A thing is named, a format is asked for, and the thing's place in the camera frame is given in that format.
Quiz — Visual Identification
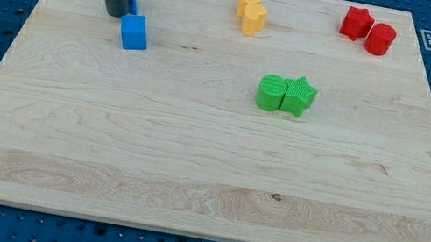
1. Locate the yellow heart block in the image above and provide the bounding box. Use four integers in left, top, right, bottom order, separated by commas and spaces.
241, 4, 268, 36

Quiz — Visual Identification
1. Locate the blue cube block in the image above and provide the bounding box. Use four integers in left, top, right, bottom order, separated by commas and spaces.
120, 15, 147, 50

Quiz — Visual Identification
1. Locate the green cylinder block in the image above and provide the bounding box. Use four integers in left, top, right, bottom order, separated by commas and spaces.
255, 75, 287, 111

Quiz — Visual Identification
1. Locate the red star block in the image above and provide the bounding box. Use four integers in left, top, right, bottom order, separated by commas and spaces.
339, 6, 375, 41

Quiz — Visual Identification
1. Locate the light wooden board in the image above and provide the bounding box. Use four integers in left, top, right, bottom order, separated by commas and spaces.
0, 0, 431, 242

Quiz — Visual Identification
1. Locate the red cylinder block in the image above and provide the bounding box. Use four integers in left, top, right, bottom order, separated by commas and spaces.
364, 23, 397, 56

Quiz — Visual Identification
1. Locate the green star block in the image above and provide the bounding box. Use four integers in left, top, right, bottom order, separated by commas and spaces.
279, 76, 318, 117

